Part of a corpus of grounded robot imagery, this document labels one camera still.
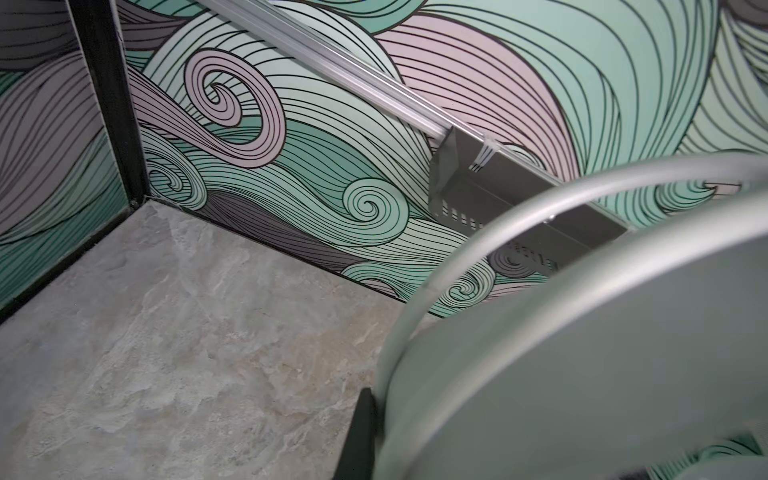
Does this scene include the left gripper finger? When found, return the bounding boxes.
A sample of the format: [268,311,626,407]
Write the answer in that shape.
[332,388,379,480]

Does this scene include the white headphones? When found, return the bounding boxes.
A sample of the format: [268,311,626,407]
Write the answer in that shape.
[373,152,767,479]

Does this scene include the black perforated wall tray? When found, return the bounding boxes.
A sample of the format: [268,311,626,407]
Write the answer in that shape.
[428,127,631,278]

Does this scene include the aluminium wall rail back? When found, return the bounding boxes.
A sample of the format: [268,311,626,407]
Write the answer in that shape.
[197,0,637,232]

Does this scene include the black frame post left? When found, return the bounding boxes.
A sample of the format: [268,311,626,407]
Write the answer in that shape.
[66,0,150,210]

